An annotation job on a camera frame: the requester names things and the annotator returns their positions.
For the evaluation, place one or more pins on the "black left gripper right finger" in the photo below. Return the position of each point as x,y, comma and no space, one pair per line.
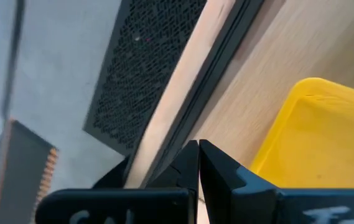
217,180

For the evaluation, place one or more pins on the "wooden shelf with black rails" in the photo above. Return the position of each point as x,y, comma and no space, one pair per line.
288,46

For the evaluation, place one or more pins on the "black perforated floor grille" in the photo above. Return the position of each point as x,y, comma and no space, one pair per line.
139,77

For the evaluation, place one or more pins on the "black orange striped floor mat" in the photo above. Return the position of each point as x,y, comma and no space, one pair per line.
21,174

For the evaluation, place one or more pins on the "yellow plastic slotted basket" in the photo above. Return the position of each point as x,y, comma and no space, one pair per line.
319,140

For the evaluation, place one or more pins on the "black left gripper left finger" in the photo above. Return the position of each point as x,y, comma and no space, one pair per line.
183,174

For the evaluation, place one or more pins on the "black aluminium rig frame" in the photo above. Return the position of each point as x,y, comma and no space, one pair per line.
214,71

